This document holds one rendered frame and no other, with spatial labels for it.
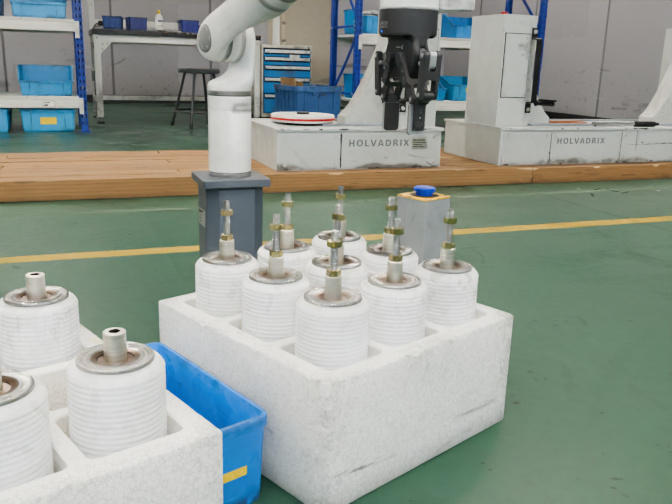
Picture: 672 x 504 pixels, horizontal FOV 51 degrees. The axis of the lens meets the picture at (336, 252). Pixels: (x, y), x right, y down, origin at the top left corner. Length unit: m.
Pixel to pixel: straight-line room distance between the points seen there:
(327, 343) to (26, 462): 0.37
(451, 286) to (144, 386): 0.50
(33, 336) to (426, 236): 0.69
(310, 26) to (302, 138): 4.42
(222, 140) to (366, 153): 1.80
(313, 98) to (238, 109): 4.09
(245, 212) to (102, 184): 1.46
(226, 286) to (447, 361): 0.34
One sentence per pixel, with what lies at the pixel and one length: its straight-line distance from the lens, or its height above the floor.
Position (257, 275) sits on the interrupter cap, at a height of 0.25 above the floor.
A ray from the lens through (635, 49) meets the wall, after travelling 7.72.
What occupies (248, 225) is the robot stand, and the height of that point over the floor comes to 0.20.
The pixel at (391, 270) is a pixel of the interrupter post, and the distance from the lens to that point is 0.98.
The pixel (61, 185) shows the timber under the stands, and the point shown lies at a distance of 2.94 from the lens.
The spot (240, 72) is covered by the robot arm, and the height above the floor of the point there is 0.52.
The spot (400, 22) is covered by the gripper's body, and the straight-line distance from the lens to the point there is 0.92.
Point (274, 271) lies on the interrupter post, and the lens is 0.99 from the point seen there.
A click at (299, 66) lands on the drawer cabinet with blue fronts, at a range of 6.64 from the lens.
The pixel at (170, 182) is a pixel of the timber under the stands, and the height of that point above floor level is 0.06.
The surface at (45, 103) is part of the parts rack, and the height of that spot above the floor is 0.20.
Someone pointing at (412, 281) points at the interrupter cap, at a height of 0.25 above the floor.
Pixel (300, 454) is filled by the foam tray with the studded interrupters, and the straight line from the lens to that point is 0.93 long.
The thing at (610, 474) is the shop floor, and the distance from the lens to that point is 1.11.
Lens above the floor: 0.54
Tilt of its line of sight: 15 degrees down
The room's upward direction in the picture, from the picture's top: 2 degrees clockwise
